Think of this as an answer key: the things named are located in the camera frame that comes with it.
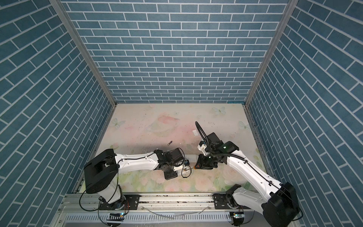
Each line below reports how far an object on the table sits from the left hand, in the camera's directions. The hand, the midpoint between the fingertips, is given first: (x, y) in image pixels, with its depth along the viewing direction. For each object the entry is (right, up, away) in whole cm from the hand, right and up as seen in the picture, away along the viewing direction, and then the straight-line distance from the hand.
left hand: (174, 172), depth 85 cm
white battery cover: (+14, +22, +17) cm, 31 cm away
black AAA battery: (-4, +15, +12) cm, 20 cm away
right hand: (+12, +8, -10) cm, 18 cm away
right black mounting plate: (+26, -11, -11) cm, 30 cm away
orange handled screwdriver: (+12, +7, -11) cm, 18 cm away
